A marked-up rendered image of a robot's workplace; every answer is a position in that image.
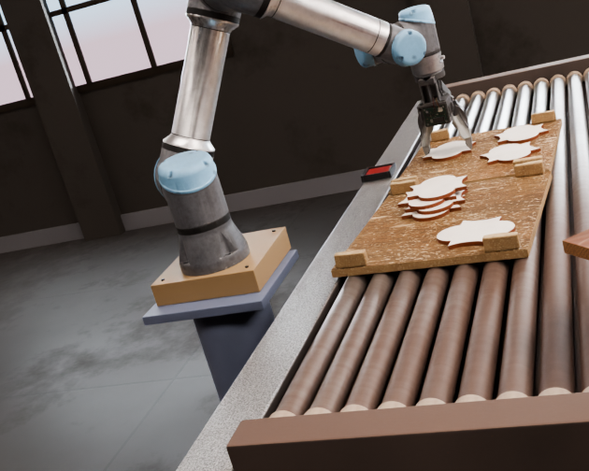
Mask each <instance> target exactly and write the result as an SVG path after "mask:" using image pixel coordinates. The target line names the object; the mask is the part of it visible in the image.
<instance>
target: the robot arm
mask: <svg viewBox="0 0 589 471"><path fill-rule="evenodd" d="M241 13H243V14H248V15H251V16H253V17H256V18H259V19H262V18H264V17H266V16H268V17H270V18H273V19H276V20H278V21H283V22H285V23H288V24H291V25H292V26H295V27H298V28H300V29H303V30H306V31H309V32H311V33H313V34H316V35H318V36H323V37H325V38H328V39H331V40H333V41H336V42H338V43H340V44H343V45H346V46H348V47H351V48H353V49H354V53H355V56H356V59H357V61H358V63H359V64H360V65H361V66H362V67H365V68H367V67H370V66H373V65H374V66H376V64H381V63H384V64H398V65H400V66H410V67H411V71H412V75H413V76H414V78H415V82H416V83H419V88H420V92H421V96H422V100H421V102H420V103H419V105H418V106H417V110H418V114H419V116H418V125H419V129H420V132H421V135H420V138H421V147H423V151H424V154H425V156H426V155H427V154H429V153H430V150H431V147H430V141H431V133H432V132H433V130H434V126H436V125H441V124H446V123H450V122H451V123H452V125H453V127H454V128H456V129H458V131H459V134H460V136H461V137H462V138H463V139H464V140H465V141H466V145H467V146H468V147H469V148H470V149H471V150H472V136H471V132H470V128H469V123H468V119H467V114H466V112H465V110H464V109H463V107H462V106H461V105H460V104H458V102H457V100H456V99H455V100H453V96H452V95H451V91H450V90H449V89H448V88H447V86H446V85H445V84H444V83H443V82H442V80H438V79H440V78H442V77H444V76H445V71H444V68H443V67H444V63H443V59H445V56H444V55H441V51H440V46H439V42H438V34H437V30H436V25H435V24H436V23H435V21H434V17H433V13H432V11H431V8H430V6H428V5H419V6H414V7H408V8H406V9H404V10H401V11H400V12H399V14H398V16H399V21H398V22H396V23H393V24H391V23H389V22H387V21H383V20H380V19H378V18H375V17H373V16H370V15H368V14H366V13H363V12H361V11H358V10H356V9H353V8H351V7H347V6H344V5H342V4H340V3H338V2H335V1H332V0H188V4H187V9H186V16H187V18H188V19H189V21H190V23H191V29H190V34H189V39H188V44H187V50H186V54H185V60H184V65H183V70H182V75H181V81H180V90H179V95H178V101H177V106H176V111H175V117H174V121H173V127H172V132H171V134H170V135H169V136H167V137H166V138H164V139H163V145H162V149H161V154H160V158H159V159H158V161H157V163H156V165H155V167H154V181H155V184H156V187H157V189H158V191H159V192H160V194H161V195H162V196H163V197H164V198H165V200H166V202H167V203H168V206H169V209H170V212H171V215H172V218H173V221H174V223H175V226H176V228H177V231H178V235H179V252H180V268H181V271H182V273H183V274H184V275H186V276H190V277H198V276H205V275H209V274H213V273H217V272H220V271H223V270H225V269H227V268H230V267H232V266H234V265H236V264H238V263H240V262H242V261H243V260H244V259H245V258H246V257H247V256H248V255H249V254H250V248H249V245H248V242H247V240H246V239H245V237H244V236H243V234H242V233H240V231H239V230H238V229H237V227H236V225H235V224H234V223H233V221H232V219H231V216H230V213H229V210H228V206H227V204H226V201H225V198H224V195H223V189H222V186H221V183H220V181H219V178H218V174H217V168H216V165H215V163H214V162H213V158H214V152H215V149H214V148H213V146H212V145H211V143H210V136H211V130H212V125H213V121H214V115H215V110H216V106H217V101H218V95H219V90H220V86H221V81H222V75H223V67H224V62H225V56H226V52H227V47H228V42H229V36H230V33H231V32H232V31H233V30H234V29H236V28H237V27H238V26H239V21H240V16H241ZM452 114H453V115H452Z"/></svg>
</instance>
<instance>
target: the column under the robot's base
mask: <svg viewBox="0 0 589 471"><path fill-rule="evenodd" d="M298 257H299V255H298V252H297V250H289V251H288V253H287V254H286V255H285V257H284V258H283V260H282V261H281V262H280V264H279V266H278V267H277V268H276V270H275V271H274V273H273V274H272V275H271V277H270V278H269V280H268V281H267V282H266V284H265V286H264V287H263V288H262V290H261V291H260V292H258V293H245V294H239V295H232V296H225V297H219V298H212V299H206V300H199V301H193V302H186V303H179V304H173V305H166V306H159V307H158V306H157V304H155V305H154V306H153V307H152V308H151V309H150V310H149V311H148V312H147V313H146V314H145V315H144V316H143V317H142V319H143V321H144V324H145V325H151V324H157V323H165V322H172V321H185V320H191V319H193V320H194V325H195V328H196V331H197V333H198V336H199V339H200V342H201V345H202V348H203V351H204V353H205V356H206V359H207V362H208V367H209V370H210V373H211V375H212V378H213V381H214V384H215V388H216V391H217V394H218V396H219V399H220V402H221V401H222V400H223V398H224V396H225V395H226V393H227V392H228V390H229V389H230V387H231V386H232V384H233V383H234V381H235V380H236V378H237V376H238V375H239V373H240V371H241V370H242V368H243V367H244V365H245V364H246V362H247V361H248V360H249V359H250V357H251V355H252V354H253V352H254V351H255V349H256V347H257V346H258V344H259V343H260V341H261V340H262V338H263V337H264V335H265V334H266V332H267V330H268V329H269V327H270V326H271V324H272V322H273V321H274V320H275V317H274V314H273V311H272V307H271V305H270V302H269V301H270V299H271V298H272V296H273V295H274V293H275V292H276V290H277V289H278V288H279V286H280V285H281V283H282V282H283V280H284V279H285V277H286V276H287V274H288V273H289V271H290V270H291V268H292V267H293V265H294V264H295V262H296V260H297V259H298Z"/></svg>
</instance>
